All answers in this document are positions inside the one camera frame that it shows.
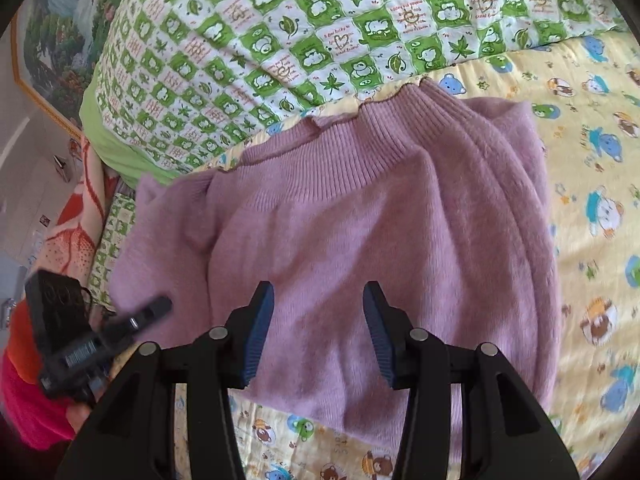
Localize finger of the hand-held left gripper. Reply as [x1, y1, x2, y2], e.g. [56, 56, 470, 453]
[101, 295, 174, 357]

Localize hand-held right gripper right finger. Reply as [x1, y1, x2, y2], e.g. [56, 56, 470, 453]
[361, 280, 582, 480]

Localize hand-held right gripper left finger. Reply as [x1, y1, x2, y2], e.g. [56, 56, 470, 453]
[55, 280, 277, 480]

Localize purple knit sweater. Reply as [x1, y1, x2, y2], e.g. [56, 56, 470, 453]
[107, 80, 563, 453]

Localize person's left forearm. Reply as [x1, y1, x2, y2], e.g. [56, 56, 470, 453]
[0, 347, 91, 453]

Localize red cloth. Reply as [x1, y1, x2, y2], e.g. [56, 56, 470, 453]
[7, 305, 48, 378]

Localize green checkered quilt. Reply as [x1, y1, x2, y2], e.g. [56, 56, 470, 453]
[90, 194, 138, 308]

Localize orange patterned blanket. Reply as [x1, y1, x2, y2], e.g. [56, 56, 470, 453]
[20, 140, 123, 311]

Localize yellow cartoon bear bed sheet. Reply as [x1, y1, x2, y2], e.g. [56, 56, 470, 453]
[200, 30, 640, 480]

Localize green checked quilt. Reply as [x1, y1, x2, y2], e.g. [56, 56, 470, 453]
[79, 0, 636, 188]

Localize framed landscape wall picture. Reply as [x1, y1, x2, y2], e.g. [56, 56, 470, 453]
[11, 0, 126, 133]

